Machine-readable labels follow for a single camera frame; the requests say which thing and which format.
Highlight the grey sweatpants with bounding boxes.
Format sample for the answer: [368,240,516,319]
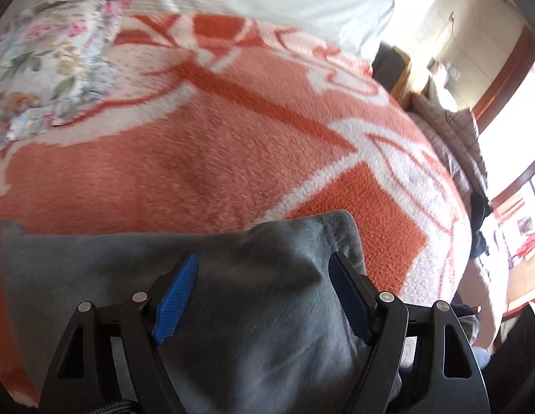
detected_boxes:
[0,210,367,413]

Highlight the pink quilted bedding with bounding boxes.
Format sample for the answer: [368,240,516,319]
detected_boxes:
[411,93,489,205]

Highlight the orange white patterned blanket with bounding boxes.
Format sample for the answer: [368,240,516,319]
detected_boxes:
[0,11,474,408]

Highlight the floral pillow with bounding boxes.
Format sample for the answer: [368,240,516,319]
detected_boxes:
[0,0,132,152]

